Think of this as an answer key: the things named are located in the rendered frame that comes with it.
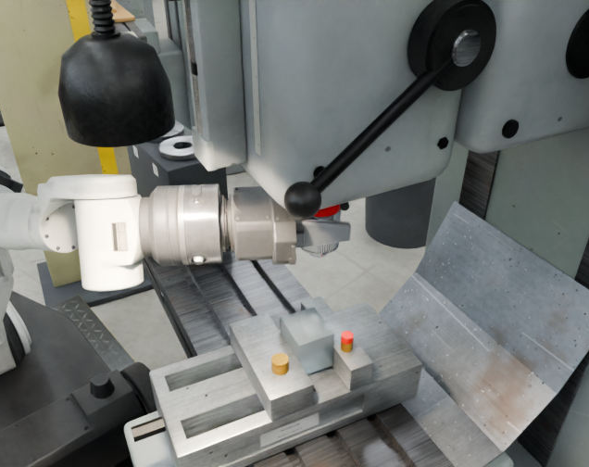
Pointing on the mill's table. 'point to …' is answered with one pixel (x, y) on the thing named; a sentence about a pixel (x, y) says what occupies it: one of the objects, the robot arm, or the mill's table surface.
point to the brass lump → (280, 363)
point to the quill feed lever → (448, 75)
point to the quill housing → (337, 96)
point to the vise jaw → (276, 407)
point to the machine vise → (253, 427)
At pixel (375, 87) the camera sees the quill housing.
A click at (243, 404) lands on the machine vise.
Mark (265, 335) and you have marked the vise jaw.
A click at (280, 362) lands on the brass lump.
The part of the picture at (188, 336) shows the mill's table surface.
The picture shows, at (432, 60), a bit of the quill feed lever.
